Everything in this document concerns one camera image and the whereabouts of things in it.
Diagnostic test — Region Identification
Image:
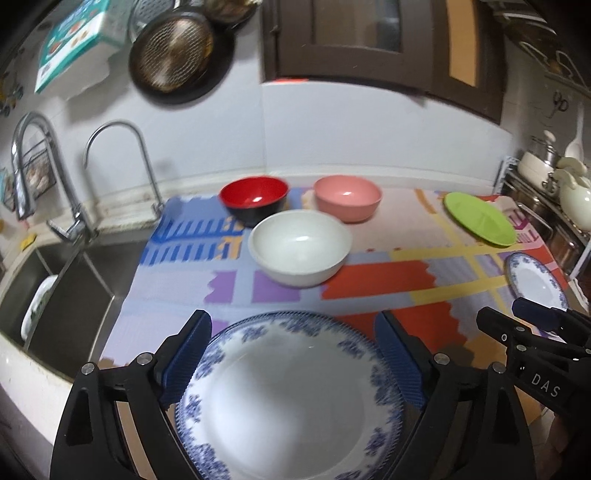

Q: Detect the large blue patterned plate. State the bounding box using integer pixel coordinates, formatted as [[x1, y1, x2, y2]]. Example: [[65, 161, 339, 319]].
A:
[[174, 310, 408, 480]]

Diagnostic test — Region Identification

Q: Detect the black wire wall basket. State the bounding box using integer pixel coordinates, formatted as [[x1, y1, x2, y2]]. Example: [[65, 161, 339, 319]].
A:
[[21, 143, 59, 195]]

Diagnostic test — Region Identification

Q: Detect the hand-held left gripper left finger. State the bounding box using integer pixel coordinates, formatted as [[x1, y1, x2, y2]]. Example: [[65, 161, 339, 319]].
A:
[[50, 310, 213, 480]]

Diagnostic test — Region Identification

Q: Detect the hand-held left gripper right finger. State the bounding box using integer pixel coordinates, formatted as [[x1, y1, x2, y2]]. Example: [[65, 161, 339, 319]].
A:
[[374, 310, 537, 480]]

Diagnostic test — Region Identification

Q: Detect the white lidded saucepan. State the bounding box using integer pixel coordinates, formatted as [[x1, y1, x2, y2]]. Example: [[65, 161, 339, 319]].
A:
[[517, 130, 560, 180]]

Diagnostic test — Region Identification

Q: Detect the stainless steel sink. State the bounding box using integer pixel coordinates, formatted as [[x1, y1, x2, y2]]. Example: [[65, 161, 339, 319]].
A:
[[0, 237, 149, 366]]

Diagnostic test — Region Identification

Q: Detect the metal colander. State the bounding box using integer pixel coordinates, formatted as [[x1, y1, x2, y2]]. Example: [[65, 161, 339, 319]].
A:
[[128, 0, 182, 43]]

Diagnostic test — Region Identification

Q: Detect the small blue patterned plate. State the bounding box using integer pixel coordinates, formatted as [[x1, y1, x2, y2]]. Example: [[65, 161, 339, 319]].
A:
[[504, 252, 568, 310]]

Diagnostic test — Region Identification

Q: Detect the dark brown wall cabinet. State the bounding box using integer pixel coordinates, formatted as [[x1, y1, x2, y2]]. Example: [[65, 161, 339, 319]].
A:
[[261, 0, 505, 124]]

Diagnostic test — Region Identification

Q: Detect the green plate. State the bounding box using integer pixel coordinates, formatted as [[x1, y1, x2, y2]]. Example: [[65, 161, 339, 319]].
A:
[[443, 192, 517, 247]]

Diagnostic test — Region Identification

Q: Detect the copper coloured pot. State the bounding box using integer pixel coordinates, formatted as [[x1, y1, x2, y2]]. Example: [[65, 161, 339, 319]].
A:
[[549, 222, 583, 274]]

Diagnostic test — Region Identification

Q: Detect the white ladle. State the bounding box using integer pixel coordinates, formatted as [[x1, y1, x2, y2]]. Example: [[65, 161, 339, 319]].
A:
[[565, 104, 588, 158]]

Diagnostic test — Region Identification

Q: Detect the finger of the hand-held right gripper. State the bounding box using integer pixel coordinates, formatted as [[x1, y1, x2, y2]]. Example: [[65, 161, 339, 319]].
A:
[[512, 298, 591, 356], [477, 307, 550, 358]]

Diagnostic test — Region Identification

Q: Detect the black frying pan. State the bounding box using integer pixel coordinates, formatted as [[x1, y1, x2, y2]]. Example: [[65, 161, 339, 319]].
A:
[[128, 9, 236, 105]]

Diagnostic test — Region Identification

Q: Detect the white dish in sink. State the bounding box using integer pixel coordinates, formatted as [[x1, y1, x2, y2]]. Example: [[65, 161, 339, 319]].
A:
[[21, 274, 59, 339]]

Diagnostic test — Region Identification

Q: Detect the pink bowl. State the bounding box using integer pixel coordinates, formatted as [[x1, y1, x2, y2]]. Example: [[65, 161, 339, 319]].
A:
[[313, 175, 383, 224]]

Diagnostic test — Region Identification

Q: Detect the colourful patterned mat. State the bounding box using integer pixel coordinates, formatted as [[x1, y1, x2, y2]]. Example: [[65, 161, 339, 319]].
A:
[[99, 186, 583, 370]]

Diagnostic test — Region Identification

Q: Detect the red and black bowl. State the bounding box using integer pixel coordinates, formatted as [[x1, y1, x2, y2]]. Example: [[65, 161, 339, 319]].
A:
[[219, 176, 290, 228]]

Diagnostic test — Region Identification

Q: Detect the stainless steel pot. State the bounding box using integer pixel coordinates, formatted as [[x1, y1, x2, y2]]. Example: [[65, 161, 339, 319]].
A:
[[504, 179, 561, 219]]

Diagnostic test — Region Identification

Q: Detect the chrome gooseneck faucet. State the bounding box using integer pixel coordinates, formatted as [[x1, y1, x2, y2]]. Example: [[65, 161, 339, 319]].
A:
[[83, 120, 165, 219]]

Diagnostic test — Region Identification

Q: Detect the teal and white package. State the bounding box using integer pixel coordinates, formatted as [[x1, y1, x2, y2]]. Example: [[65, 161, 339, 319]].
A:
[[34, 0, 136, 95]]

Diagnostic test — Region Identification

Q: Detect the white bowl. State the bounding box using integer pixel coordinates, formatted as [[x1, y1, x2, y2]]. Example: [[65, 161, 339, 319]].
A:
[[248, 209, 353, 289]]

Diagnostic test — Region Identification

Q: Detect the chrome pull-down faucet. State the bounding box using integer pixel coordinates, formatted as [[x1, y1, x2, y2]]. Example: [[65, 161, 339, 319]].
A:
[[11, 112, 100, 244]]

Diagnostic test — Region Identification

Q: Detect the white metal dish rack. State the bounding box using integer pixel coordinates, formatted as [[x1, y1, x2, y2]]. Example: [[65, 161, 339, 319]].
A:
[[495, 156, 591, 280]]

